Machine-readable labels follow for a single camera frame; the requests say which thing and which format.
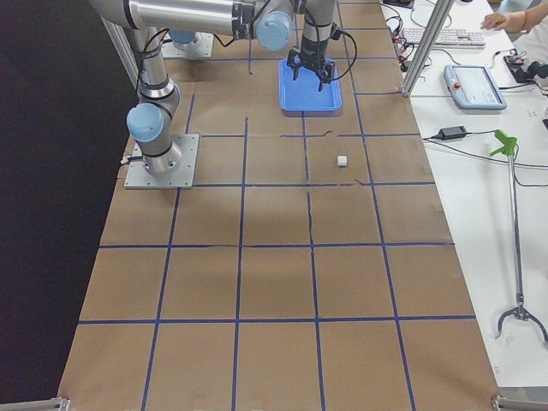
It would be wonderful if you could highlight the person forearm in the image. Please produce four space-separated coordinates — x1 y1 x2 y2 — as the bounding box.
504 2 547 33

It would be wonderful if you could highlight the blue plastic tray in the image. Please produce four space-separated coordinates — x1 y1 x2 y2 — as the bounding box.
278 58 343 117

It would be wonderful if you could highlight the person hand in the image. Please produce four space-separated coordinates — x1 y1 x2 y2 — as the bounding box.
480 13 509 30

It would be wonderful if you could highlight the white keyboard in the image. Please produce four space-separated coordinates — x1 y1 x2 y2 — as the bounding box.
402 27 486 49

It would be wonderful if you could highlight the black power adapter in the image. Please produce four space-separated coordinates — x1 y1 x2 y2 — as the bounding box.
438 126 468 140

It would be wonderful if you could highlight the teach pendant tablet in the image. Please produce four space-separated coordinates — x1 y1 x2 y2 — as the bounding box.
443 65 507 111

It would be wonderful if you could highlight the green grabber tool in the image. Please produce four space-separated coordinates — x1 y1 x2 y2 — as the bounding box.
490 129 547 348

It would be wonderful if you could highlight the aluminium frame post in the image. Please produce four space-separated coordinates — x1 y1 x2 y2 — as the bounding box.
401 0 454 97

